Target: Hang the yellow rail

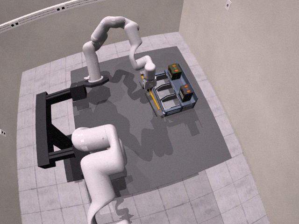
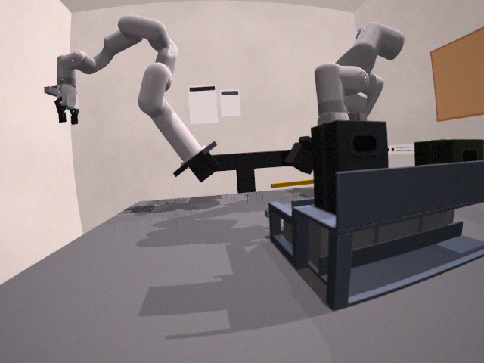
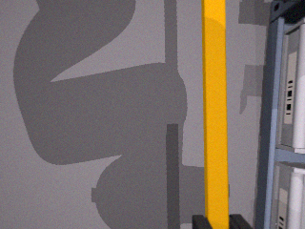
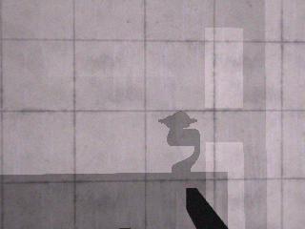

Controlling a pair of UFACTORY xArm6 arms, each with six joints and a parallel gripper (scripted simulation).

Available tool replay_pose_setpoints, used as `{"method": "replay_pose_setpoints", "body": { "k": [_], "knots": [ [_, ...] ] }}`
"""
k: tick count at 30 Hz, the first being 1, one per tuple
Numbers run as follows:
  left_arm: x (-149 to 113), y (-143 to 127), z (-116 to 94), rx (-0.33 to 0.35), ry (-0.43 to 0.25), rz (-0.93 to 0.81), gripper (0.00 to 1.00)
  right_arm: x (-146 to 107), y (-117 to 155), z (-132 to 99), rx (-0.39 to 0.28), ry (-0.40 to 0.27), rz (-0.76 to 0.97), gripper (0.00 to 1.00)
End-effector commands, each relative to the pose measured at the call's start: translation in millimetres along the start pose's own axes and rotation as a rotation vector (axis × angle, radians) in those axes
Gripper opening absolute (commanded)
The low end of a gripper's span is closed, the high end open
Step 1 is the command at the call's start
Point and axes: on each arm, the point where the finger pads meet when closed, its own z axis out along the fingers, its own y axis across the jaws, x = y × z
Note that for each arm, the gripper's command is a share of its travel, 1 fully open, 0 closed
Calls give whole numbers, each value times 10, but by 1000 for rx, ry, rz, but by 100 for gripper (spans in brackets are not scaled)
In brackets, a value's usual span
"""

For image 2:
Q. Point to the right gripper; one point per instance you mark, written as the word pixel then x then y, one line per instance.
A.
pixel 67 98

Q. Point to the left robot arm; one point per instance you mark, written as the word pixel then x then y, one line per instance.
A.
pixel 338 84

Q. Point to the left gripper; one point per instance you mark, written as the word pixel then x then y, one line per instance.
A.
pixel 332 116

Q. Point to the yellow bar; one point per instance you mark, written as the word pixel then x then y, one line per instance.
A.
pixel 292 183

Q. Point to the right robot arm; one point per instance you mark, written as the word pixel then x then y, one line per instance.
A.
pixel 156 81

